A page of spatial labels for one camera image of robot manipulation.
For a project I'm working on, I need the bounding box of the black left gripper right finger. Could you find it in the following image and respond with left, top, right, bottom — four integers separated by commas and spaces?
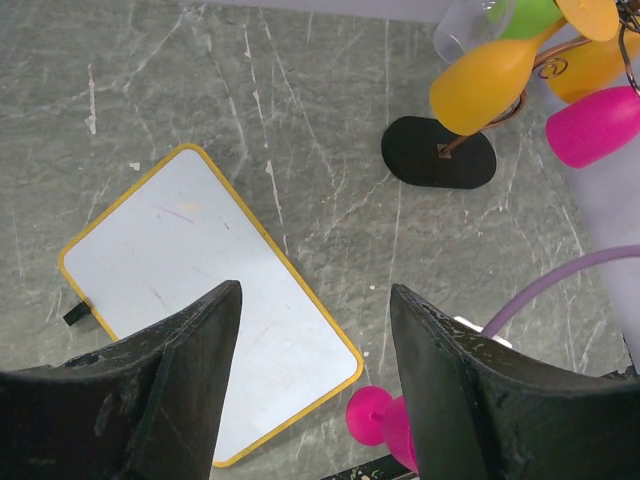
390, 284, 639, 479

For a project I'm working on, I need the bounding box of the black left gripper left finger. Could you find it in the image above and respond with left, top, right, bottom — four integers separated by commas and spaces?
1, 280, 242, 479

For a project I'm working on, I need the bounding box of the pink wine glass front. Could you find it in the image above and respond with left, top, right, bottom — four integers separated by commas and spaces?
346, 386, 418, 474

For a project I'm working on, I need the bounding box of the pink wine glass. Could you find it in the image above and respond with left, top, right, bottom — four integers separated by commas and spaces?
346, 386, 418, 474
545, 86, 639, 169

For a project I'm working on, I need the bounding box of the orange wine glass left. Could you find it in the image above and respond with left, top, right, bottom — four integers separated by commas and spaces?
429, 0, 619, 136

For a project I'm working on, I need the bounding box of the orange wine glass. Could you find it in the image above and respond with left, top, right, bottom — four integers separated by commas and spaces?
429, 0, 619, 136
547, 37, 625, 104

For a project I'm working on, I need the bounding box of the orange wine glass right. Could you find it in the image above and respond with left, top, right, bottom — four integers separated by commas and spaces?
547, 37, 625, 104

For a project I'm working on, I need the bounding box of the clear wine glass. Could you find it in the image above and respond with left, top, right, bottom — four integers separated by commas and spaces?
432, 0, 515, 64

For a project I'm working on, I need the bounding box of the green wine glass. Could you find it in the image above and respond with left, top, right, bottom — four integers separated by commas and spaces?
488, 0, 562, 39

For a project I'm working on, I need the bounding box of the yellow-framed whiteboard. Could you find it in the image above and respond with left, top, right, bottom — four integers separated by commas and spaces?
58, 143, 364, 468

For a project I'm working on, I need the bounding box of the aluminium mounting rail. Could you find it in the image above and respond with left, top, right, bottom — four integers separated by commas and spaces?
322, 454, 418, 480

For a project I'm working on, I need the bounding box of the copper wire glass rack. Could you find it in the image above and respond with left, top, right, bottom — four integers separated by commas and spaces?
381, 1, 639, 190

